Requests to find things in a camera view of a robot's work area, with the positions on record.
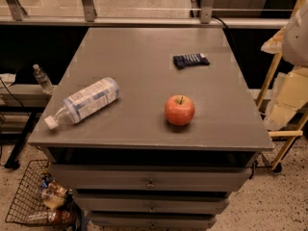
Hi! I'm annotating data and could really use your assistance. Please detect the bottle in wire basket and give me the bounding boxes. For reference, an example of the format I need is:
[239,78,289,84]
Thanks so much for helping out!
[26,210,75,224]

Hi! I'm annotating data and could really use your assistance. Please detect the grey side shelf bench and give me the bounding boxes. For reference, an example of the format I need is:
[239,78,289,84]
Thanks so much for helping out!
[0,81,51,169]

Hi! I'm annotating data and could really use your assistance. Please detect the black wire basket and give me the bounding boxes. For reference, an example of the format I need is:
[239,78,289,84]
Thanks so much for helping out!
[6,160,79,226]

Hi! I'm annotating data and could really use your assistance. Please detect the metal railing with posts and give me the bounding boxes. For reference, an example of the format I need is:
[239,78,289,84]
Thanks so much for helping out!
[0,0,290,29]

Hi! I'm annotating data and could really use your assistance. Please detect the snack bags in basket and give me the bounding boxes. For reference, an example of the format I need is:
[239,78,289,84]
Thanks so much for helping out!
[38,178,68,210]

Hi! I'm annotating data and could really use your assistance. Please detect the small upright water bottle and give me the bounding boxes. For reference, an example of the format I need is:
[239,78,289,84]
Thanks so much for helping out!
[33,64,54,94]

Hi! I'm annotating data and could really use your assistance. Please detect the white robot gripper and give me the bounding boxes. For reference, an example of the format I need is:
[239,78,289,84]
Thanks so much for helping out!
[261,0,308,130]

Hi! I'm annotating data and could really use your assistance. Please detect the red apple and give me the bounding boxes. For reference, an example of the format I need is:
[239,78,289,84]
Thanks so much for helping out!
[165,95,195,126]

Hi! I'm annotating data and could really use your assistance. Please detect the grey drawer cabinet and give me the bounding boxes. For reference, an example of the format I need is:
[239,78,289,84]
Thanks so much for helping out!
[30,28,273,231]

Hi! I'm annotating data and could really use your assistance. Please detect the clear plastic water bottle lying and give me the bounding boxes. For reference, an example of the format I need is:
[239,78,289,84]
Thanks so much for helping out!
[44,77,119,130]

